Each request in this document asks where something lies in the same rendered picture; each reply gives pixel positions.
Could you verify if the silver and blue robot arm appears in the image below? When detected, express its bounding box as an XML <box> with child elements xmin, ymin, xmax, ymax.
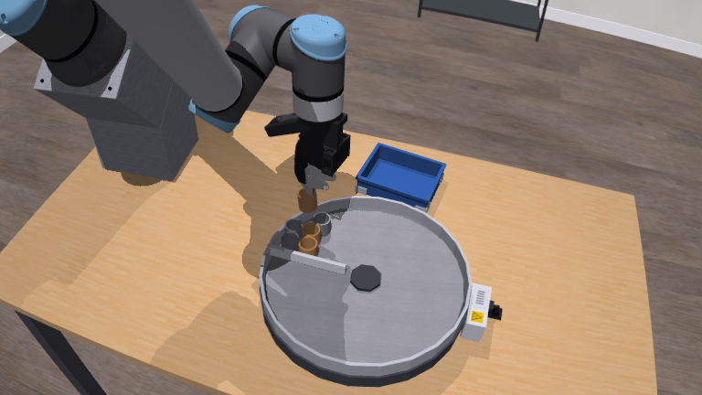
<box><xmin>0</xmin><ymin>0</ymin><xmax>346</xmax><ymax>137</ymax></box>

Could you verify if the blue crate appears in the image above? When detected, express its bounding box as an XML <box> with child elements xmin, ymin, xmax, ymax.
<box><xmin>356</xmin><ymin>143</ymin><xmax>446</xmax><ymax>213</ymax></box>

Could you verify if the bronze bushing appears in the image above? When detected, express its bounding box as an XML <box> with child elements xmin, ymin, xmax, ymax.
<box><xmin>302</xmin><ymin>222</ymin><xmax>321</xmax><ymax>246</ymax></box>
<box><xmin>299</xmin><ymin>236</ymin><xmax>317</xmax><ymax>257</ymax></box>
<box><xmin>297</xmin><ymin>188</ymin><xmax>317</xmax><ymax>213</ymax></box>

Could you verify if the dark grey metal sleeve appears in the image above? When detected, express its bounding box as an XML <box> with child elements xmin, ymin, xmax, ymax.
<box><xmin>313</xmin><ymin>212</ymin><xmax>331</xmax><ymax>237</ymax></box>
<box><xmin>281</xmin><ymin>231</ymin><xmax>300</xmax><ymax>251</ymax></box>
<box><xmin>284</xmin><ymin>219</ymin><xmax>303</xmax><ymax>238</ymax></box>

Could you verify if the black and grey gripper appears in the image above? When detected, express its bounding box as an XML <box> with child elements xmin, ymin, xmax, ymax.
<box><xmin>294</xmin><ymin>112</ymin><xmax>351</xmax><ymax>197</ymax></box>

